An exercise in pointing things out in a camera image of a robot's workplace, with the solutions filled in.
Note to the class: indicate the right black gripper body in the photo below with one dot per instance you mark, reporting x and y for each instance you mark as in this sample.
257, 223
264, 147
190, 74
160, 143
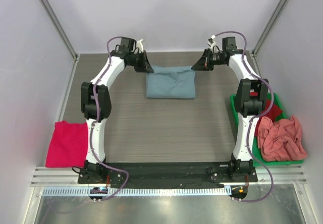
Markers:
206, 60

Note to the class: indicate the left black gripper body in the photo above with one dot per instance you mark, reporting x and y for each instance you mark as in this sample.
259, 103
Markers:
137, 60

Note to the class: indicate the blue-grey t shirt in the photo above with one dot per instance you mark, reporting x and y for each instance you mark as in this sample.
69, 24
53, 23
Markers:
171, 82

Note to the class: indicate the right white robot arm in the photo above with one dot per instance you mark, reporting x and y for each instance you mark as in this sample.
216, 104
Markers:
249, 104

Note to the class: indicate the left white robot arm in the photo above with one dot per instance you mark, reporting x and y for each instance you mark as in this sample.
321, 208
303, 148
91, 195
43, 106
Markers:
96, 106

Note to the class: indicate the dark red t shirt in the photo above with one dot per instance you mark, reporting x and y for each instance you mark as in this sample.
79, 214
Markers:
273, 113

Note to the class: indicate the salmon pink t shirt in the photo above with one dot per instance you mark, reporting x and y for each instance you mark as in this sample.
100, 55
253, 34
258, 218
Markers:
280, 141

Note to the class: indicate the green plastic tray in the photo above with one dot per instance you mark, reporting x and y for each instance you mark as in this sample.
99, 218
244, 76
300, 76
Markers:
256, 151

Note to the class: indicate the folded magenta t shirt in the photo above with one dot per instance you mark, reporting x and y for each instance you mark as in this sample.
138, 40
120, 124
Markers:
68, 145

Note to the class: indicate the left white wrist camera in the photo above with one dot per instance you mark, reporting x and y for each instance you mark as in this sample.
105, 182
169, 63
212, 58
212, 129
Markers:
140, 46

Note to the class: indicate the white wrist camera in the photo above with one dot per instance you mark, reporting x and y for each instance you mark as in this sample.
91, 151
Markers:
212, 44
140, 46

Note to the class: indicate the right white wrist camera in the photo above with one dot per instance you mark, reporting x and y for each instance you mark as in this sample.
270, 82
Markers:
212, 44

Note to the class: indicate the right aluminium frame post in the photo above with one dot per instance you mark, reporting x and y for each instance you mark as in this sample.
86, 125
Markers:
269, 26

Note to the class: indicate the aluminium frame post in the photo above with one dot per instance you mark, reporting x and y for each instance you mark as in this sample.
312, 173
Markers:
58, 27
269, 26

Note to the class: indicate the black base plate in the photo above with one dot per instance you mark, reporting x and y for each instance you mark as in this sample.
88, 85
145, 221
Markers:
169, 175

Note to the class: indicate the left aluminium frame post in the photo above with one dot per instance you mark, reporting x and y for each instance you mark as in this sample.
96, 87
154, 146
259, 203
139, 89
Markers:
58, 27

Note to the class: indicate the white slotted cable duct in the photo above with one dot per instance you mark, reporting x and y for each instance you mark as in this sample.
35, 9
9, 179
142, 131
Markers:
92, 191

